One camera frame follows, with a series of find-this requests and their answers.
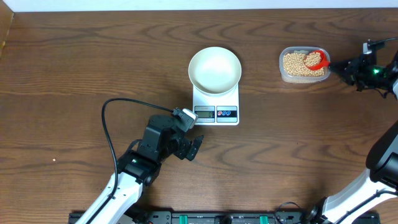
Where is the red measuring scoop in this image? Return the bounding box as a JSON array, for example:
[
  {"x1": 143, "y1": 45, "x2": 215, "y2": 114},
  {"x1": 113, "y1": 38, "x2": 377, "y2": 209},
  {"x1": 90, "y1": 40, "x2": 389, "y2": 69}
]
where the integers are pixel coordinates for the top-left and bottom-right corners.
[{"x1": 303, "y1": 50, "x2": 330, "y2": 70}]

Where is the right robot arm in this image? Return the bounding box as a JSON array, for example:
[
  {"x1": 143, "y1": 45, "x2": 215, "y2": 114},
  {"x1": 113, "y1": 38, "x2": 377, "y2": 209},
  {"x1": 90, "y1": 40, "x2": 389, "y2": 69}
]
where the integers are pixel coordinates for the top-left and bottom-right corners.
[{"x1": 302, "y1": 50, "x2": 397, "y2": 223}]

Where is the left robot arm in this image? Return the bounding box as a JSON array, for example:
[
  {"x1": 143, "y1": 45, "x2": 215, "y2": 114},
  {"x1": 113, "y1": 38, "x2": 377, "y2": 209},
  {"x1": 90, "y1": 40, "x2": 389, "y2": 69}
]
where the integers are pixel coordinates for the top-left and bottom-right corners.
[{"x1": 77, "y1": 109, "x2": 204, "y2": 223}]

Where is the white kitchen scale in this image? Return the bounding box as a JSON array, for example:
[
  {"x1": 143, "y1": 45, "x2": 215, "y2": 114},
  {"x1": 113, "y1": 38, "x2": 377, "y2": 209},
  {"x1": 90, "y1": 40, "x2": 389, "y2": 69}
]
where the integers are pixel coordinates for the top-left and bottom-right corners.
[{"x1": 193, "y1": 85, "x2": 240, "y2": 126}]

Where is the white bowl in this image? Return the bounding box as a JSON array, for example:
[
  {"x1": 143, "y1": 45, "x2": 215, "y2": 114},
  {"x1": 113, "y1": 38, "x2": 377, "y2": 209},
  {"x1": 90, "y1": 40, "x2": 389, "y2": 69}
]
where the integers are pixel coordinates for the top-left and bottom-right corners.
[{"x1": 188, "y1": 47, "x2": 242, "y2": 95}]

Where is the clear plastic container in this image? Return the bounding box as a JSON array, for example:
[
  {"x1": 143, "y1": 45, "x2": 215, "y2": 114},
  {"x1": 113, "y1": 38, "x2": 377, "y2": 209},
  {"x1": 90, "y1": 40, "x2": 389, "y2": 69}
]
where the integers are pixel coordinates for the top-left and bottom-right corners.
[{"x1": 279, "y1": 47, "x2": 331, "y2": 84}]

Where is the soybeans pile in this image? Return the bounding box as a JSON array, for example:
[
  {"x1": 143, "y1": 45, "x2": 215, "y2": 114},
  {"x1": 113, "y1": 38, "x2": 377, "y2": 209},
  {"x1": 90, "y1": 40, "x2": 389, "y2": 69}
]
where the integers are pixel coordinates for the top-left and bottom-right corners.
[{"x1": 283, "y1": 53, "x2": 325, "y2": 77}]

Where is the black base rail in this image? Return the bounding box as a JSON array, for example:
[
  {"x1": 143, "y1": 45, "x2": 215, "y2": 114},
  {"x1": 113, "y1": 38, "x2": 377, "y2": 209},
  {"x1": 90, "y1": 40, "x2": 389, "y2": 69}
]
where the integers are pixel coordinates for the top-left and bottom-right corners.
[{"x1": 68, "y1": 210, "x2": 381, "y2": 224}]

